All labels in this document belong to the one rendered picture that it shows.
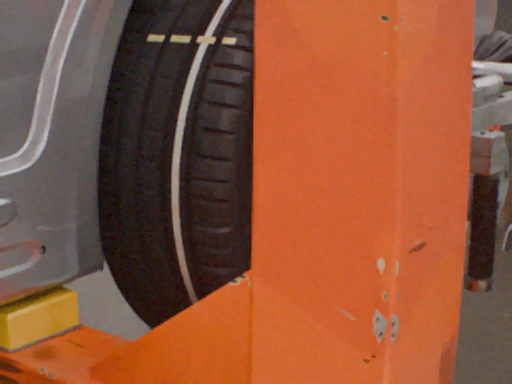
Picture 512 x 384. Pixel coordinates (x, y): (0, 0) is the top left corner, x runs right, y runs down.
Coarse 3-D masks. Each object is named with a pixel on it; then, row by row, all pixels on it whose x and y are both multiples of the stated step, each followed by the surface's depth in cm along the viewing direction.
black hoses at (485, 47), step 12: (480, 36) 171; (492, 36) 168; (504, 36) 169; (480, 48) 168; (492, 48) 167; (504, 48) 167; (480, 60) 167; (492, 60) 166; (504, 60) 166; (504, 84) 176
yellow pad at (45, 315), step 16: (64, 288) 150; (16, 304) 143; (32, 304) 144; (48, 304) 145; (64, 304) 148; (0, 320) 140; (16, 320) 140; (32, 320) 143; (48, 320) 145; (64, 320) 148; (0, 336) 141; (16, 336) 141; (32, 336) 143; (48, 336) 145
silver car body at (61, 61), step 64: (0, 0) 132; (64, 0) 140; (128, 0) 147; (0, 64) 134; (64, 64) 139; (0, 128) 136; (64, 128) 142; (0, 192) 134; (64, 192) 144; (0, 256) 137; (64, 256) 146
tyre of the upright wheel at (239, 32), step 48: (144, 0) 161; (192, 0) 157; (240, 0) 153; (144, 48) 156; (192, 48) 153; (240, 48) 148; (144, 96) 154; (192, 96) 149; (240, 96) 147; (144, 144) 153; (192, 144) 150; (240, 144) 148; (144, 192) 155; (192, 192) 150; (240, 192) 150; (144, 240) 159; (192, 240) 153; (240, 240) 152; (144, 288) 164
